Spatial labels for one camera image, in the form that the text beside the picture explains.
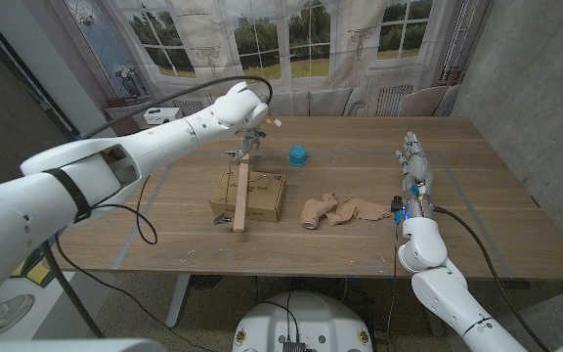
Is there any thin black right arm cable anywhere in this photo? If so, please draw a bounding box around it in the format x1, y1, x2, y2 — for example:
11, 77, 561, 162
386, 222, 401, 352

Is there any white power strip box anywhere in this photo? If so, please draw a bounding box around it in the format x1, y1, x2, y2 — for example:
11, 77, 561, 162
143, 107, 184, 126

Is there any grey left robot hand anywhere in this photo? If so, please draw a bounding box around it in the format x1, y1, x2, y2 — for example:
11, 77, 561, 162
236, 127, 267, 159

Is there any printed window room backdrop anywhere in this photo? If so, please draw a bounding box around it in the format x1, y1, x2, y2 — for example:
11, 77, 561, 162
22, 0, 496, 138

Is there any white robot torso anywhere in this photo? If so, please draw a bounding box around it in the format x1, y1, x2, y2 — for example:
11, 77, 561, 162
232, 291, 374, 352

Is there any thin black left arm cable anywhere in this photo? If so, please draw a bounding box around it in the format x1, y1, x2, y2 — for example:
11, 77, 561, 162
54, 174, 214, 352

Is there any small blue plastic cup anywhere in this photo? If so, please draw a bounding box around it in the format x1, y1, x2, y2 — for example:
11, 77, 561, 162
287, 145, 310, 167

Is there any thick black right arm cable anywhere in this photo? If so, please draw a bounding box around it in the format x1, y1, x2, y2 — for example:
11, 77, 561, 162
431, 204, 551, 352

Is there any thin metal wire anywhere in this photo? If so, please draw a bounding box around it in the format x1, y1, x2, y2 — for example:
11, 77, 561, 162
223, 154, 274, 219

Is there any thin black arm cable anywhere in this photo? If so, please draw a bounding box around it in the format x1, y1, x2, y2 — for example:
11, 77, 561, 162
54, 174, 214, 352
386, 222, 401, 352

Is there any brown cardboard package box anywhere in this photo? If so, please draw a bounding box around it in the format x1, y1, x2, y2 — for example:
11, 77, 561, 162
208, 168, 287, 224

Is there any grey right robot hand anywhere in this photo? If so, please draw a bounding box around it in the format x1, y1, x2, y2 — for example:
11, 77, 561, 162
394, 130, 434, 199

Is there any white robot head rim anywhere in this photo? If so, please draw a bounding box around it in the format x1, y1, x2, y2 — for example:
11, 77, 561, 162
0, 337, 168, 352

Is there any yellow and black floor marker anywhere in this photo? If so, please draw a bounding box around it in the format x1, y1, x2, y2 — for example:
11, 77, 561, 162
11, 258, 51, 287

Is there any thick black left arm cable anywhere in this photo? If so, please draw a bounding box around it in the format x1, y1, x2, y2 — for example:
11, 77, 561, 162
80, 75, 274, 141

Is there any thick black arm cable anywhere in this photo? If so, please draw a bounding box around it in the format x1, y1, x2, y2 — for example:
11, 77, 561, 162
431, 204, 551, 352
80, 75, 274, 141

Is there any long wooden bar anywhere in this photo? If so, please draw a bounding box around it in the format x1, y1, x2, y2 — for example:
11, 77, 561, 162
233, 154, 252, 233

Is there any white grey sneaker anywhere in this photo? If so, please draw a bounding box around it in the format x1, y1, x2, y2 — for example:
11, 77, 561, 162
0, 292, 35, 340

